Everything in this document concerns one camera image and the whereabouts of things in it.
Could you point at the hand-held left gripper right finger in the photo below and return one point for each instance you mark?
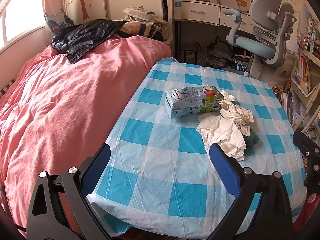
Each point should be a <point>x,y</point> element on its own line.
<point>225,172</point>

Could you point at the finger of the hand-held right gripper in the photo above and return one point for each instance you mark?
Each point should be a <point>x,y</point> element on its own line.
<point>314,175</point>
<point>306,143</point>

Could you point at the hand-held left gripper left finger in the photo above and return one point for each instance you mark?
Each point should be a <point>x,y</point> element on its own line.
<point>96,170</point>

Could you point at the large white tissue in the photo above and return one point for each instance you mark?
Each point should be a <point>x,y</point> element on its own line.
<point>222,135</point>

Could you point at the small dark green object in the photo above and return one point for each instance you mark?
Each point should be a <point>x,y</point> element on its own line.
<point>252,142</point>

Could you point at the cream tissue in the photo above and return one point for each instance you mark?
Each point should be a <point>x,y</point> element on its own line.
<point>236,110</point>

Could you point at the grey green milk carton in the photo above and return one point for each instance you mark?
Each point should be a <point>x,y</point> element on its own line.
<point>187,102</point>

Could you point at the stack of loose papers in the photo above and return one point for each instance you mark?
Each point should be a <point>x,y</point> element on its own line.
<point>291,107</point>

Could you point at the white book rack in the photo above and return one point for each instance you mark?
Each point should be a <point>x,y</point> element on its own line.
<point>301,93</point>

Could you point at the blue checkered plastic tablecloth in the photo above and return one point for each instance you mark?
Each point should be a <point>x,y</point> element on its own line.
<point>162,155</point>

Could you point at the row of thin red books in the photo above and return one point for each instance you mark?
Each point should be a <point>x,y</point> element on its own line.
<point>302,72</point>

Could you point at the white tote bag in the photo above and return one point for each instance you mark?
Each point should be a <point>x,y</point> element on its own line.
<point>282,76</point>

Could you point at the pink blanket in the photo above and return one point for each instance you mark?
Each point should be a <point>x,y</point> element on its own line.
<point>62,100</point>

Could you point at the tall upright picture books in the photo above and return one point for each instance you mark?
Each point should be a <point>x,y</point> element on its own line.
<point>308,35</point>

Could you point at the grey plastic storage bag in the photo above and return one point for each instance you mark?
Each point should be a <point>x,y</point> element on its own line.
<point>220,53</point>

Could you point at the striped bedsheet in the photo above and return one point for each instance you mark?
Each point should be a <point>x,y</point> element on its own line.
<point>6,90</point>

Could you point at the clear plastic storage bag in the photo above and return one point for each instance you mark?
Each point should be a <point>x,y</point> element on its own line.
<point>191,53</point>

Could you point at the black puffer jacket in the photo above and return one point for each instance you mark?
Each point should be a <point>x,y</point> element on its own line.
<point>82,37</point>

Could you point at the grey blue desk chair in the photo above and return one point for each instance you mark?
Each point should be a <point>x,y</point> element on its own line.
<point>265,7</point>

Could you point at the beige navy striped pillow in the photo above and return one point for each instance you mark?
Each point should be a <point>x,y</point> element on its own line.
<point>142,30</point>

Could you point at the white drawer with blue sticker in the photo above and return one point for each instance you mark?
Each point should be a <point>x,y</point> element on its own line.
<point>212,12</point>

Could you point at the white desk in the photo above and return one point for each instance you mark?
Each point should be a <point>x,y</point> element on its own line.
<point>170,17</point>

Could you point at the window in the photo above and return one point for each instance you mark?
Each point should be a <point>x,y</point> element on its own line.
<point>22,20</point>

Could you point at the pink curtain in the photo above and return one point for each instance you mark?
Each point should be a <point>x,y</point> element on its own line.
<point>53,5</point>

